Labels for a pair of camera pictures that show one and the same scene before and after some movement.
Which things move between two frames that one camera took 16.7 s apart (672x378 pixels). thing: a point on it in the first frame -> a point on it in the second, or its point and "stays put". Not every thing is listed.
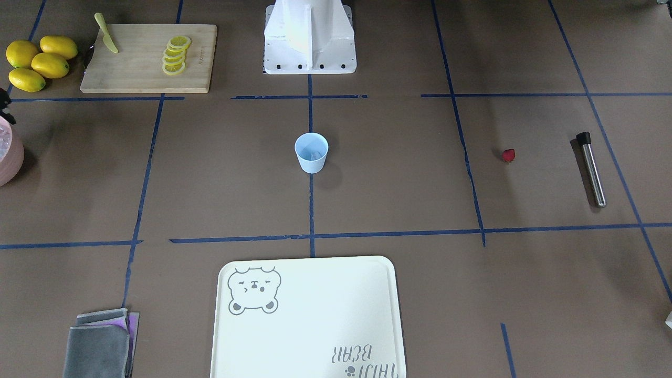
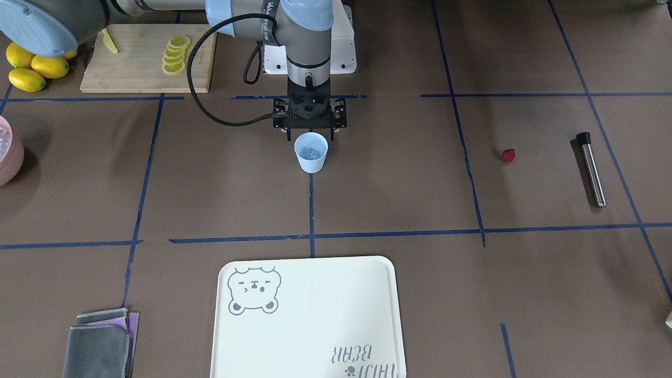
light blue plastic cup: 311,148 stays put
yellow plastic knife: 107,38 stays put
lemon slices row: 174,61 stays put
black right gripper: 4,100 -> 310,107
